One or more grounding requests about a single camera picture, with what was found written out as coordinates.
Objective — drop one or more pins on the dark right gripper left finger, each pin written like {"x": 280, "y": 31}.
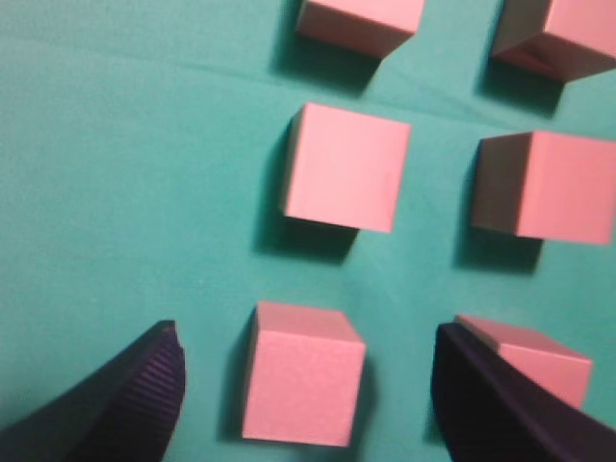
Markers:
{"x": 125, "y": 411}

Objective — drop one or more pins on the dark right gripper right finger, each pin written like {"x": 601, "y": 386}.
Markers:
{"x": 487, "y": 410}

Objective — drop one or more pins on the pink cube column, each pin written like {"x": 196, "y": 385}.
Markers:
{"x": 564, "y": 40}
{"x": 546, "y": 185}
{"x": 374, "y": 28}
{"x": 303, "y": 377}
{"x": 344, "y": 168}
{"x": 560, "y": 370}

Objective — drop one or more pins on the green cloth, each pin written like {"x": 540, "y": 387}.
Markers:
{"x": 143, "y": 146}

